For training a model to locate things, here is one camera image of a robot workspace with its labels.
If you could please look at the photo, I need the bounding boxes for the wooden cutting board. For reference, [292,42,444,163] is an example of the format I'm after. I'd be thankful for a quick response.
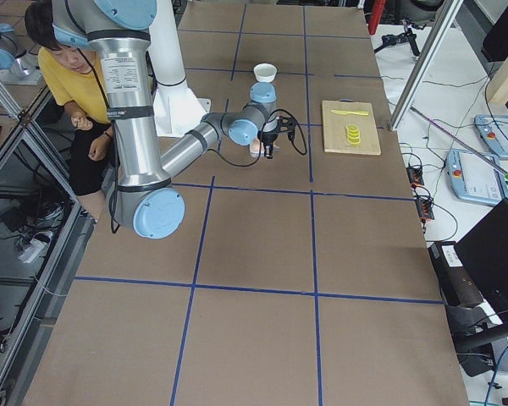
[322,100,381,156]

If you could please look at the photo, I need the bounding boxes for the red cylinder object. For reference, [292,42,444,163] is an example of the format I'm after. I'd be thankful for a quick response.
[367,0,386,35]

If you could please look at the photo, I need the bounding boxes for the lemon slice two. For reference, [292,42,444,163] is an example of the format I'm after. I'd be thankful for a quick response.
[346,134,361,142]

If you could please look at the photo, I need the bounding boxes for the black tripod clamp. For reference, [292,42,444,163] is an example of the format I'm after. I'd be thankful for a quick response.
[374,18,426,57]

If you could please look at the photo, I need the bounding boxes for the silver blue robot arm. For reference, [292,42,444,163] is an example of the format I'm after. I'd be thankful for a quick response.
[52,1,279,239]

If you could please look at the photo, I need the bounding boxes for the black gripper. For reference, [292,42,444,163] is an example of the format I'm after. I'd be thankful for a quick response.
[259,130,279,159]

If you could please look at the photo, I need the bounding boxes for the blue teach pendant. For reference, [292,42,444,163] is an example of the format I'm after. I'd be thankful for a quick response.
[446,148,508,206]
[474,114,508,160]

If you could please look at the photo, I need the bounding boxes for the lemon slice one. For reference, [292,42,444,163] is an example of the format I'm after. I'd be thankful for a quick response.
[347,138,361,146]

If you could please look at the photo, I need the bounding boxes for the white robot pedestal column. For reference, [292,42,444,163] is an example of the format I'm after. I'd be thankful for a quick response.
[148,1,210,137]

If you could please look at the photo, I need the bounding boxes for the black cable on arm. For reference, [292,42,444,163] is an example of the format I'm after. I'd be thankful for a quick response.
[211,108,309,167]

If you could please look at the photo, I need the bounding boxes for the black monitor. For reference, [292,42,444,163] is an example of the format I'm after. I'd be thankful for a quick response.
[456,198,508,311]

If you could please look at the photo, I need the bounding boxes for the person in yellow shirt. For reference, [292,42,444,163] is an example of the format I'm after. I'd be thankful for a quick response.
[25,1,113,220]

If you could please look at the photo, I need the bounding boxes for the black orange power strip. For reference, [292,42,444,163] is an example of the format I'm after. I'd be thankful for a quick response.
[406,165,434,223]

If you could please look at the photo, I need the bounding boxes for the blue teach pendant near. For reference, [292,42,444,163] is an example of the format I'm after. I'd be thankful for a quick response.
[446,148,508,206]

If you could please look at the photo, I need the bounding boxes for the blue teach pendant far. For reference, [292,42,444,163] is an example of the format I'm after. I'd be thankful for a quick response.
[474,114,508,160]

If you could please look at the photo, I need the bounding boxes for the white round bowl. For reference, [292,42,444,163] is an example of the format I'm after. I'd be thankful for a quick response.
[253,63,278,83]

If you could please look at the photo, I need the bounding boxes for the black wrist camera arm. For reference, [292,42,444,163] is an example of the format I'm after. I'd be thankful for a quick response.
[275,117,298,141]

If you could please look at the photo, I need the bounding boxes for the aluminium frame post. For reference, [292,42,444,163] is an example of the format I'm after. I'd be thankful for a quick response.
[389,0,463,131]

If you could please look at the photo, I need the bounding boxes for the clear plastic egg box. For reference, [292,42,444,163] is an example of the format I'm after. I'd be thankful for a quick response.
[249,140,265,158]

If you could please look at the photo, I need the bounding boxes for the yellow plastic knife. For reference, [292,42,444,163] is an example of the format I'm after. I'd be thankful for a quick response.
[330,109,369,117]

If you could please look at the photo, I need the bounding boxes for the lemon slice four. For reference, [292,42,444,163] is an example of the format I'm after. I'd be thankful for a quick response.
[345,124,359,132]

